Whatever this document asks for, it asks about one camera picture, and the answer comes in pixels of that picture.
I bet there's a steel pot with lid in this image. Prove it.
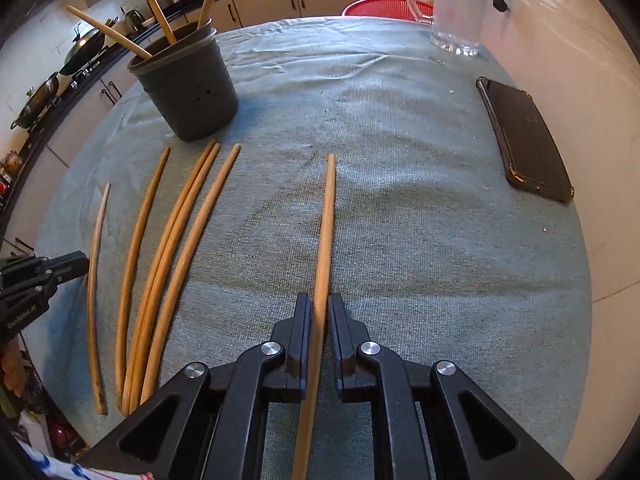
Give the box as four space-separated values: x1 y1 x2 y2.
10 72 60 130

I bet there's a black wok on stove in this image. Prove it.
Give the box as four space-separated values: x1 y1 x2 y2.
58 24 105 76

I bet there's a black perforated utensil holder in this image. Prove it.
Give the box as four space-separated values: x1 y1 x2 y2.
128 21 239 142

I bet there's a blue-green table cloth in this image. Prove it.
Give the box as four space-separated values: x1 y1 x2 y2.
24 18 591 462

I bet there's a black electric kettle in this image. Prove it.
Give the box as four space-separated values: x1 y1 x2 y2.
124 9 145 34

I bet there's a black smartphone brown case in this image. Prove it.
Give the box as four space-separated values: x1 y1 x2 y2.
476 77 575 204

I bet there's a red plastic basin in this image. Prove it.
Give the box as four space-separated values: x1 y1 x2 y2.
342 0 433 23

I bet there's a clear glass beer mug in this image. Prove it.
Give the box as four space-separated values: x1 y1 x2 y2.
406 0 487 58

